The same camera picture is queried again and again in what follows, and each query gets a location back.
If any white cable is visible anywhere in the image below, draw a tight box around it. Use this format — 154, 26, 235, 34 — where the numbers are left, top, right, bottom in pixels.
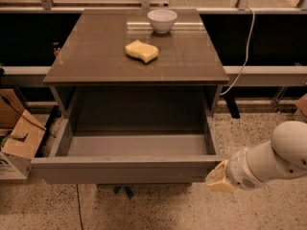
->
220, 7, 256, 97

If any black cable on floor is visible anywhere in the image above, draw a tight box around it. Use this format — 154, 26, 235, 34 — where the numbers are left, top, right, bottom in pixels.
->
0, 93, 84, 230

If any white ceramic bowl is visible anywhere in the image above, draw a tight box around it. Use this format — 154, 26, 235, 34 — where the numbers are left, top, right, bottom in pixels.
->
147, 9, 177, 34

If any cardboard box left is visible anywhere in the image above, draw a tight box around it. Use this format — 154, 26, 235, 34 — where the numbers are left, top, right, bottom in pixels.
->
0, 89, 46, 180

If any cardboard box right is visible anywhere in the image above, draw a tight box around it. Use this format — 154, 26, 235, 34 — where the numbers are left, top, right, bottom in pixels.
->
294, 94, 307, 123

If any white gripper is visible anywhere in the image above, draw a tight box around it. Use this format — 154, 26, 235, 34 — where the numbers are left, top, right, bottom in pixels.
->
205, 149, 265, 194

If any grey drawer cabinet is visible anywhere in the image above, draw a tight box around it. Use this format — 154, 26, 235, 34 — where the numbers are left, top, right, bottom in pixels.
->
42, 8, 230, 190

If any grey top drawer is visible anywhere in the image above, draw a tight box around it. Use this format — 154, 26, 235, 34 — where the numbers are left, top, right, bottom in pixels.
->
32, 114, 224, 185

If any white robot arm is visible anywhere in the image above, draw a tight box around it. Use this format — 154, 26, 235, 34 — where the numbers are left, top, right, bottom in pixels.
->
205, 121, 307, 193

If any cardboard box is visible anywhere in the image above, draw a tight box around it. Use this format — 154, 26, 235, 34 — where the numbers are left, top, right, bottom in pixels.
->
294, 94, 307, 123
0, 89, 46, 180

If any yellow sponge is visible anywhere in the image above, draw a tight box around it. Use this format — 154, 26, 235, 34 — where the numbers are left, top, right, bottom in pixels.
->
125, 40, 158, 63

